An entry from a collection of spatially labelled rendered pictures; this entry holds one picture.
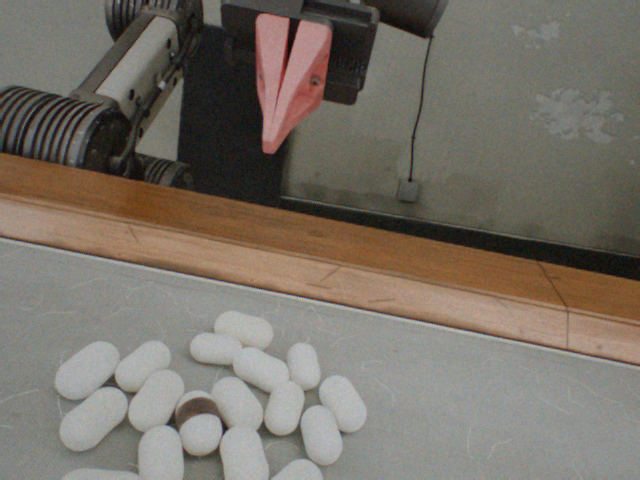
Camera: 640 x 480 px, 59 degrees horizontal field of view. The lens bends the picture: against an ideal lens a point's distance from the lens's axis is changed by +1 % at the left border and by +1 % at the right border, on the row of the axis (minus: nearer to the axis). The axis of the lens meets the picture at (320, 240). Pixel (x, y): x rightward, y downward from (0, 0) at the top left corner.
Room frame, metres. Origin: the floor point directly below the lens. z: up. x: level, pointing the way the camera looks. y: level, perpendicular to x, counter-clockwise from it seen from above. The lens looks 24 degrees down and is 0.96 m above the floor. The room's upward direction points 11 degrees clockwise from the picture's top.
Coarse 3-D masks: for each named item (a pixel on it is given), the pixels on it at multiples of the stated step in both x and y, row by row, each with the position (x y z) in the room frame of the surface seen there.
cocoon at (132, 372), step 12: (144, 348) 0.25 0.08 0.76; (156, 348) 0.25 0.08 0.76; (132, 360) 0.24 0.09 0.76; (144, 360) 0.24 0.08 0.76; (156, 360) 0.25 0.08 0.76; (168, 360) 0.25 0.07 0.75; (120, 372) 0.23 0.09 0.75; (132, 372) 0.23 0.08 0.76; (144, 372) 0.24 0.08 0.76; (120, 384) 0.23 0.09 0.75; (132, 384) 0.23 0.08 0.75
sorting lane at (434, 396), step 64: (0, 256) 0.35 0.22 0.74; (64, 256) 0.36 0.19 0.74; (0, 320) 0.28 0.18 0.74; (64, 320) 0.29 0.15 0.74; (128, 320) 0.30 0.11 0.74; (192, 320) 0.31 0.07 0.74; (320, 320) 0.35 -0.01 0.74; (384, 320) 0.36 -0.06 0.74; (0, 384) 0.22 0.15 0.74; (192, 384) 0.25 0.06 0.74; (320, 384) 0.28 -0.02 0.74; (384, 384) 0.29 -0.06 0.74; (448, 384) 0.30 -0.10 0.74; (512, 384) 0.32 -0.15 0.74; (576, 384) 0.33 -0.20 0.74; (0, 448) 0.19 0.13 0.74; (64, 448) 0.19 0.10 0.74; (128, 448) 0.20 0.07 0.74; (384, 448) 0.23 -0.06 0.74; (448, 448) 0.24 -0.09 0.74; (512, 448) 0.25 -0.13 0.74; (576, 448) 0.27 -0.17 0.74
